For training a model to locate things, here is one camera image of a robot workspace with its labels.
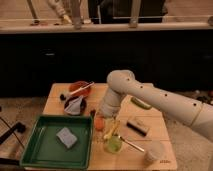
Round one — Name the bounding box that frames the yellow corn cob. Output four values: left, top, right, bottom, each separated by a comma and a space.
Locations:
103, 121, 120, 140

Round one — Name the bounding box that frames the small orange apple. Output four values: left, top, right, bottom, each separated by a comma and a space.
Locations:
94, 116, 105, 131

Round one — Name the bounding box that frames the blue sponge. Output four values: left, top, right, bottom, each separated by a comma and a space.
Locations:
56, 127, 77, 148

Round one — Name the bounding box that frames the black clamp handle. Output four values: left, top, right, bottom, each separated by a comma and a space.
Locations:
0, 122, 26, 145

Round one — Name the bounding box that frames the green chili pepper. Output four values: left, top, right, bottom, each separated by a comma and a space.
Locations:
131, 97, 152, 110

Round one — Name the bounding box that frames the white handled brush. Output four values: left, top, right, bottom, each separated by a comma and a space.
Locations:
59, 81, 95, 102

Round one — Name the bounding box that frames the black and tan eraser block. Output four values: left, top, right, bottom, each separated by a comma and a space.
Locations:
126, 118, 149, 136

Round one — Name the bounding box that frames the grey folded cloth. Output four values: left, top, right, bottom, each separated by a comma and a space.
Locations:
64, 96, 83, 115

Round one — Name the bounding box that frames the white paper cup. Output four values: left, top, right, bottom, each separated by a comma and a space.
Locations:
144, 141, 165, 165

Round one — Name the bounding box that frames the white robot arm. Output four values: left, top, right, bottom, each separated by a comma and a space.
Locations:
99, 70, 213, 142

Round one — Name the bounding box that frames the orange bowl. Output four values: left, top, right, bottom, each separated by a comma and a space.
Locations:
68, 81, 91, 97

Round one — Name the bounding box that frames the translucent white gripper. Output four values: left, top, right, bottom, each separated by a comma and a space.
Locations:
95, 115, 116, 138

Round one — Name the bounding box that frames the bunch of dark grapes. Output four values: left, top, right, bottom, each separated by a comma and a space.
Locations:
90, 109, 97, 118

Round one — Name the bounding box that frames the gold metal spoon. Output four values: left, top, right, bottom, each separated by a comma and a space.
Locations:
117, 135, 145, 153

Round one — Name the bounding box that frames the green plastic cup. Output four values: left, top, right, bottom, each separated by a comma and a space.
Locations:
106, 136, 122, 154

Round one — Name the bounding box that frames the green plastic tray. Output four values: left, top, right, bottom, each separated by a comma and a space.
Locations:
20, 115, 93, 170

